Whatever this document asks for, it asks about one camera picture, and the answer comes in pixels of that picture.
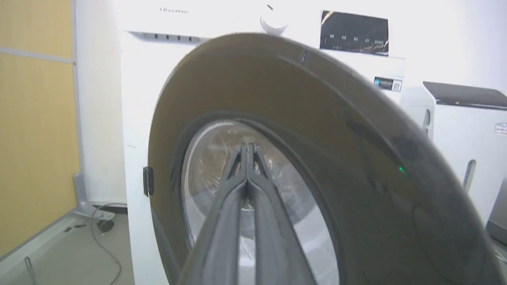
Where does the black washing machine display panel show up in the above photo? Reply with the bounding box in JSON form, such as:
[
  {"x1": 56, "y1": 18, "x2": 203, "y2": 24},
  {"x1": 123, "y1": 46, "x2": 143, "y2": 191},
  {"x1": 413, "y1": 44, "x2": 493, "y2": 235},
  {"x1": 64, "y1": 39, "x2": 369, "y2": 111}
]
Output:
[{"x1": 320, "y1": 10, "x2": 389, "y2": 56}]

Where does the white front-load washing machine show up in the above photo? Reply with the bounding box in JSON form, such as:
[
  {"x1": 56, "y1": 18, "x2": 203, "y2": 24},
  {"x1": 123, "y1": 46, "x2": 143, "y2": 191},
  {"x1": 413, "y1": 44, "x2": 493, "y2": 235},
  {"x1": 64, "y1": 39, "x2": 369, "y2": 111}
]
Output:
[{"x1": 117, "y1": 0, "x2": 406, "y2": 285}]

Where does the round dark washing machine door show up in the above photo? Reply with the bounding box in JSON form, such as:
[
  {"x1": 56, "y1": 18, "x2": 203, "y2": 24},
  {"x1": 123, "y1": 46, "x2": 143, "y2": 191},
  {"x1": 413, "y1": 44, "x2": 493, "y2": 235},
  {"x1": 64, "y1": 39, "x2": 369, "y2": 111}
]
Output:
[{"x1": 147, "y1": 33, "x2": 505, "y2": 285}]

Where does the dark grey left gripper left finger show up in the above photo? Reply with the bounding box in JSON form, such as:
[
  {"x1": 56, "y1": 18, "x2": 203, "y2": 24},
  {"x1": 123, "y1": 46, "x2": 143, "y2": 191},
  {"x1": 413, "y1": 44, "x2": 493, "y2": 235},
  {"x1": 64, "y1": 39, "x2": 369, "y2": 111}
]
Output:
[{"x1": 177, "y1": 143, "x2": 249, "y2": 285}]

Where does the yellow wooden partition panel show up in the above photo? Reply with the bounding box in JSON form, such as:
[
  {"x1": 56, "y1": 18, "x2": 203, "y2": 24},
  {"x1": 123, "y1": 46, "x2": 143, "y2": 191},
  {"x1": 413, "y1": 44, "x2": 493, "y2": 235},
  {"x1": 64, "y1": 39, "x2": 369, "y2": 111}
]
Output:
[{"x1": 0, "y1": 0, "x2": 80, "y2": 258}]

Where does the white appliance with dark lid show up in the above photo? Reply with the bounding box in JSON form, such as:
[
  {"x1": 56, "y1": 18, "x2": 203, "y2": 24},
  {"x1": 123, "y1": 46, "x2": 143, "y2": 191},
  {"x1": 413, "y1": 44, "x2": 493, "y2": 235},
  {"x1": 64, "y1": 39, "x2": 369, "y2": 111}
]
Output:
[{"x1": 400, "y1": 81, "x2": 507, "y2": 226}]

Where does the black door hinge block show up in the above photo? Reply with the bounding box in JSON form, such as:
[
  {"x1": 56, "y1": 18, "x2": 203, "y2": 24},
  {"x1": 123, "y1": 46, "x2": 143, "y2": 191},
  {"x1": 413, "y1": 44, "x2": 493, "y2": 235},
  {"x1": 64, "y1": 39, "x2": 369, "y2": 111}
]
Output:
[{"x1": 143, "y1": 167, "x2": 154, "y2": 197}]

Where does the thin black floor cable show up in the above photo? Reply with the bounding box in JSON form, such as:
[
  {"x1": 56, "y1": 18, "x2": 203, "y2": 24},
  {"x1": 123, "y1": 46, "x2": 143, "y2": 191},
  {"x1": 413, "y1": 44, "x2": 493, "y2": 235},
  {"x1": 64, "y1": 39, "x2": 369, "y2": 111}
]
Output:
[{"x1": 90, "y1": 203, "x2": 128, "y2": 285}]

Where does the white round control knob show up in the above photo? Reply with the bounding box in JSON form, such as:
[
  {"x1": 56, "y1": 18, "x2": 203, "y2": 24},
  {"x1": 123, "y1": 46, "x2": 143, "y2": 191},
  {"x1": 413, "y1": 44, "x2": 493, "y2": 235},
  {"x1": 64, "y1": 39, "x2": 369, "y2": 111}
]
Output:
[{"x1": 260, "y1": 4, "x2": 288, "y2": 35}]

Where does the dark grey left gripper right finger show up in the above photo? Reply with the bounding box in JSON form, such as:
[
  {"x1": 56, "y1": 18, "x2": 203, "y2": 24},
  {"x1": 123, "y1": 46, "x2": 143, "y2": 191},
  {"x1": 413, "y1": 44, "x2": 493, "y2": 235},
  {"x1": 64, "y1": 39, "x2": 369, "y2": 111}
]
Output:
[{"x1": 248, "y1": 143, "x2": 317, "y2": 285}]

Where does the small energy label sticker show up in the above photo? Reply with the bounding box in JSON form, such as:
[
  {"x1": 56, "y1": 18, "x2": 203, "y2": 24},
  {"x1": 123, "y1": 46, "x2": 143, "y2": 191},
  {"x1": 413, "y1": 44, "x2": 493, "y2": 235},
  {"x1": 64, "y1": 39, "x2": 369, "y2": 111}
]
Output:
[{"x1": 374, "y1": 77, "x2": 403, "y2": 92}]

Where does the grey metal partition foot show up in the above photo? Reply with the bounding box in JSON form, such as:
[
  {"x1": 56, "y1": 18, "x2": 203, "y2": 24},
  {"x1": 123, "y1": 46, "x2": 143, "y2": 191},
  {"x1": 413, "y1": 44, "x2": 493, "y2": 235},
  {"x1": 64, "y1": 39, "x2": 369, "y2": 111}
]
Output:
[{"x1": 72, "y1": 173, "x2": 115, "y2": 220}]

